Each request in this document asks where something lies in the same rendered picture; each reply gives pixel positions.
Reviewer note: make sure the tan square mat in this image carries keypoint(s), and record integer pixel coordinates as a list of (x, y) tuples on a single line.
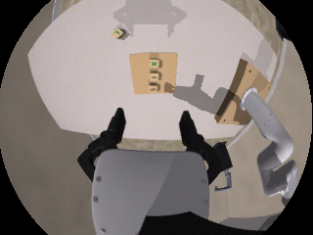
[(140, 70)]

